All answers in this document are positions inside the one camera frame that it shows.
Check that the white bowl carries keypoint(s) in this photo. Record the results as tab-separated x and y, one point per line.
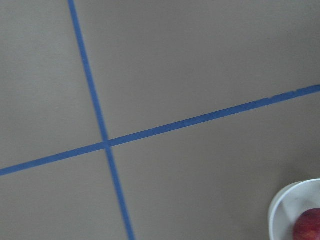
289	204

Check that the red yellow apple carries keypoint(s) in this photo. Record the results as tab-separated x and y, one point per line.
307	226

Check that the brown paper table cover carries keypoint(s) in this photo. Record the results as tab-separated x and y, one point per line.
154	119

